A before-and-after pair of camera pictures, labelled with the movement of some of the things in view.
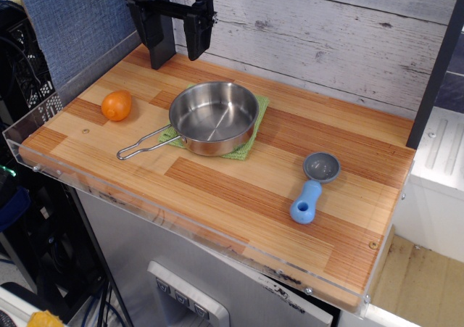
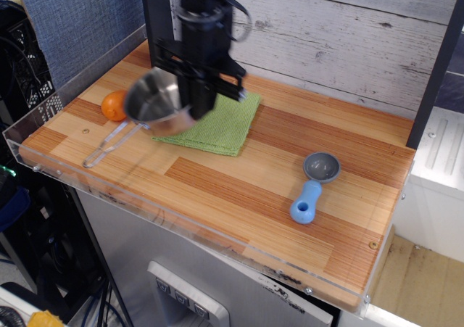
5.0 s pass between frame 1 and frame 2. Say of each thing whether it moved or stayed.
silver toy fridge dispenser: stayed
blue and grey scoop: stayed
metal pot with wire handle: moved
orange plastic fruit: stayed
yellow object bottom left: stayed
